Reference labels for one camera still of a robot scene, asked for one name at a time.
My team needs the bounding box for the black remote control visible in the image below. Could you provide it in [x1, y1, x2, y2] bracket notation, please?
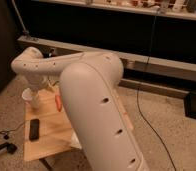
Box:
[29, 119, 40, 141]

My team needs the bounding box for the metal pole stand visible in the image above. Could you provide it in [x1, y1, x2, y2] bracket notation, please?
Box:
[11, 0, 38, 41]

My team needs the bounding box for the black device on floor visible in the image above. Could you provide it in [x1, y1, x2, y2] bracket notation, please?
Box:
[0, 142, 17, 154]

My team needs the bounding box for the wooden table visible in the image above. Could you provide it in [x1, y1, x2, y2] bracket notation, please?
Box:
[23, 82, 135, 171]

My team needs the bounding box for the white paper cup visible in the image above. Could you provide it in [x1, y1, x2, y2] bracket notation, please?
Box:
[22, 88, 40, 109]

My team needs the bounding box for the grey low ledge beam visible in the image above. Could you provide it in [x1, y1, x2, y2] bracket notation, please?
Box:
[18, 36, 196, 82]

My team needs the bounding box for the white folded napkin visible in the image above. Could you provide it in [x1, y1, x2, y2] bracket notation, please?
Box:
[70, 133, 82, 149]

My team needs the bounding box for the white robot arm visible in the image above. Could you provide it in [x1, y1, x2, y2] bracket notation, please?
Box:
[11, 47, 150, 171]

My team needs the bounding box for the black cable on floor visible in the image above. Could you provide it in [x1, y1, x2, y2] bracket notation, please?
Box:
[0, 120, 27, 140]

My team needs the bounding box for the black hanging cable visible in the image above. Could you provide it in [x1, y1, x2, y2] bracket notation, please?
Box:
[136, 7, 177, 171]

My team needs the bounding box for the orange red pepper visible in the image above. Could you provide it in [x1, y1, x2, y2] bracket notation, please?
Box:
[55, 95, 62, 112]

